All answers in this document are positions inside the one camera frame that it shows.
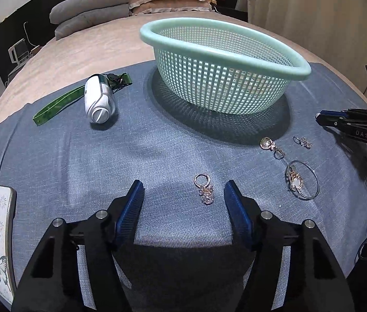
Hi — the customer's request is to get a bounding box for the large silver hoop bangle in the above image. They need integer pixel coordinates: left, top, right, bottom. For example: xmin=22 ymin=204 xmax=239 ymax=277
xmin=284 ymin=160 xmax=320 ymax=201

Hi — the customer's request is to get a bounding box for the small crystal earring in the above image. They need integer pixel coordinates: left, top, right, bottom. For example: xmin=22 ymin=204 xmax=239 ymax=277
xmin=292 ymin=136 xmax=312 ymax=149

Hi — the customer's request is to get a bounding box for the blue denim cloth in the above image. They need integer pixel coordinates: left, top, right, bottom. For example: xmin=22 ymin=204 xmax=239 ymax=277
xmin=0 ymin=62 xmax=367 ymax=311

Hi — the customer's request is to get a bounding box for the beige curtain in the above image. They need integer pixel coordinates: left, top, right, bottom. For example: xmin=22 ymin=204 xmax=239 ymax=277
xmin=236 ymin=0 xmax=367 ymax=98

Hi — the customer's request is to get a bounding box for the white handheld device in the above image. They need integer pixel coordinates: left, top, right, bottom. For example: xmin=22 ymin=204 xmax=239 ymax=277
xmin=84 ymin=74 xmax=116 ymax=124

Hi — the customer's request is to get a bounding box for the white phone butterfly case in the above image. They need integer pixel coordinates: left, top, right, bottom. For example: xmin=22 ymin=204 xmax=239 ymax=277
xmin=0 ymin=186 xmax=17 ymax=303

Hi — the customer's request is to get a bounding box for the mint green plastic basket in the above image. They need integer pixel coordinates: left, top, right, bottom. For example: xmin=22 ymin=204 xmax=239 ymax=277
xmin=140 ymin=18 xmax=311 ymax=115

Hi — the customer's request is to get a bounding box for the beige bed cover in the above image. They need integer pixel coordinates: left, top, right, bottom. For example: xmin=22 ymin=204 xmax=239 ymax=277
xmin=0 ymin=9 xmax=367 ymax=144

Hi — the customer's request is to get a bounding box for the grey nightstand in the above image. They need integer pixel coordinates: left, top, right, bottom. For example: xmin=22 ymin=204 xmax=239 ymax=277
xmin=4 ymin=61 xmax=27 ymax=87

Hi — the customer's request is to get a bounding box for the black headboard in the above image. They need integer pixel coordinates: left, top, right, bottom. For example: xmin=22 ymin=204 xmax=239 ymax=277
xmin=0 ymin=0 xmax=243 ymax=84

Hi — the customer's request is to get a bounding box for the grey folded blanket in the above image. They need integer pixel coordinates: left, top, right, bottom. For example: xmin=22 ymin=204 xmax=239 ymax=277
xmin=49 ymin=0 xmax=130 ymax=41

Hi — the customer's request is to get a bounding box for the white charging cable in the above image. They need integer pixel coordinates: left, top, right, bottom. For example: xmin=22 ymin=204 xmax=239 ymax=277
xmin=22 ymin=21 xmax=40 ymax=49

